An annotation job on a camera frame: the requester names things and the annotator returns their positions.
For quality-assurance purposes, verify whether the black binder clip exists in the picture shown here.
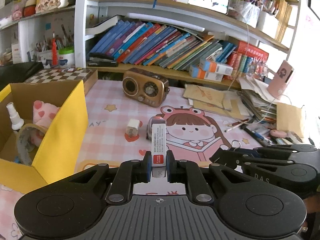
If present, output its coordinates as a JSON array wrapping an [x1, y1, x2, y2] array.
[[227, 140, 255, 155]]

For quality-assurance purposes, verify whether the small red white box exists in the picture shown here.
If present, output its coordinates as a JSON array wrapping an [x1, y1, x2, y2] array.
[[151, 124, 167, 178]]

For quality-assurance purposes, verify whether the white power adapter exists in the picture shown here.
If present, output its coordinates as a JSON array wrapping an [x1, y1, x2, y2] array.
[[126, 119, 140, 137]]

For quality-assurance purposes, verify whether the yellow packing tape roll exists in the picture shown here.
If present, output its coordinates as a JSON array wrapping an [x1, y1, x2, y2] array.
[[16, 124, 48, 166]]

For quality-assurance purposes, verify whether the white spray bottle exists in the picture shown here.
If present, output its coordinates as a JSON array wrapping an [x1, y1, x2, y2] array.
[[7, 102, 24, 132]]

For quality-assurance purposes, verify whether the blue pen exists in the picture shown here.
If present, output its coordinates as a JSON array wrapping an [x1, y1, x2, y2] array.
[[241, 125, 272, 147]]

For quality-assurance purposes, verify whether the pink cartoon desk mat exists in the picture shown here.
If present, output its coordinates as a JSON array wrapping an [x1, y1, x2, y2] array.
[[0, 79, 271, 240]]

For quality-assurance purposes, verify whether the red pencil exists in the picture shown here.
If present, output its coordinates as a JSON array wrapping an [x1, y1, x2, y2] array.
[[225, 119, 249, 133]]

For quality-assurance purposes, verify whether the stack of papers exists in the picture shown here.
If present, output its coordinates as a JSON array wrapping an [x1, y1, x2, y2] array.
[[238, 76, 309, 143]]

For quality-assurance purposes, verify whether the pink cup lamp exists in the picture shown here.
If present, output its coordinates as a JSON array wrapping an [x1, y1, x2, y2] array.
[[267, 60, 294, 98]]

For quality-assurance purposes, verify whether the brown paper envelopes pile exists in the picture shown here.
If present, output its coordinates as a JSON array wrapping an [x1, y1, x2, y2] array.
[[183, 85, 251, 119]]

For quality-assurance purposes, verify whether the yellow cardboard box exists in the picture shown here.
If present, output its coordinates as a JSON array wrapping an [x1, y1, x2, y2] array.
[[1, 80, 88, 193]]

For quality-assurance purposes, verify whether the brown retro radio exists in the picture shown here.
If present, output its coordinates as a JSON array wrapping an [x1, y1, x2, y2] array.
[[122, 68, 170, 107]]

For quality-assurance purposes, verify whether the orange white carton upper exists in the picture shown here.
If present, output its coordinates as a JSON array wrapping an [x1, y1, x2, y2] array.
[[199, 59, 233, 76]]

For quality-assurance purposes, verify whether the orange white carton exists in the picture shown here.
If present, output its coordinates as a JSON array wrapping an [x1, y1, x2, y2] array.
[[189, 66, 223, 82], [199, 59, 233, 76]]

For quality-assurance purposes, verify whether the orange white carton lower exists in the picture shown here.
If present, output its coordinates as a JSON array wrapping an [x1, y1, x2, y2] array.
[[189, 66, 223, 82]]

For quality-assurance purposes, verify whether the wooden chess board box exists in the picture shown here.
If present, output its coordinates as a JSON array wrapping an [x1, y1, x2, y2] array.
[[25, 68, 98, 95]]

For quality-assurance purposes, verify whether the pink plush paw toy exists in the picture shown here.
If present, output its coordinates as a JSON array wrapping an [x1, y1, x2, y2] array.
[[33, 100, 60, 129]]

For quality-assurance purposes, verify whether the red large book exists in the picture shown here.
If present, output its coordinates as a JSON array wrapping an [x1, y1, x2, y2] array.
[[236, 41, 269, 62]]

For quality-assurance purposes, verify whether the white bookshelf unit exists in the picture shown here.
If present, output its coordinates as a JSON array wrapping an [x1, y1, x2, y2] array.
[[0, 0, 303, 91]]

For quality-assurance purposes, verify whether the white green lidded tub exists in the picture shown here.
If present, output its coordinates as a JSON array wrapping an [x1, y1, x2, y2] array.
[[58, 46, 75, 68]]

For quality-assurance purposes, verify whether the white cable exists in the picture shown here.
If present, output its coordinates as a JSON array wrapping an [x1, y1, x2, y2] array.
[[226, 7, 293, 124]]

